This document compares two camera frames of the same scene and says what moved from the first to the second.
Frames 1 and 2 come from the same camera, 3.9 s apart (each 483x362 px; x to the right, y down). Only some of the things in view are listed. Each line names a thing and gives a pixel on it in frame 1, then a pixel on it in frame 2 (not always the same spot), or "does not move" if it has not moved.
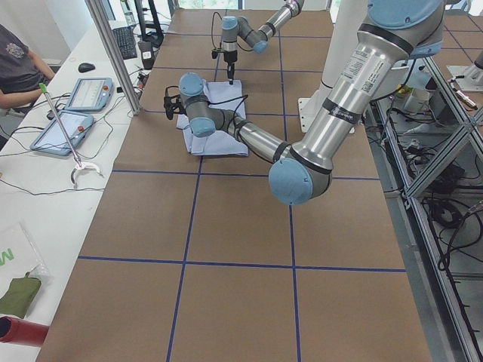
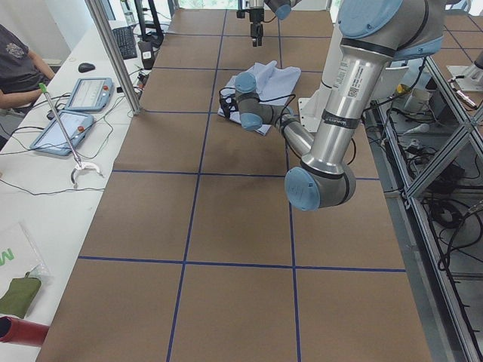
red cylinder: x=22 y=332 does not move
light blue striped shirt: x=223 y=94 -> x=274 y=87
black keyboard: x=126 y=39 does not move
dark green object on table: x=18 y=298 does not move
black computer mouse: x=86 y=67 does not move
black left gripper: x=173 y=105 -> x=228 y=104
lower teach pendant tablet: x=52 y=140 does not move
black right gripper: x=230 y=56 -> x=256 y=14
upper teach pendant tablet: x=90 y=94 does not move
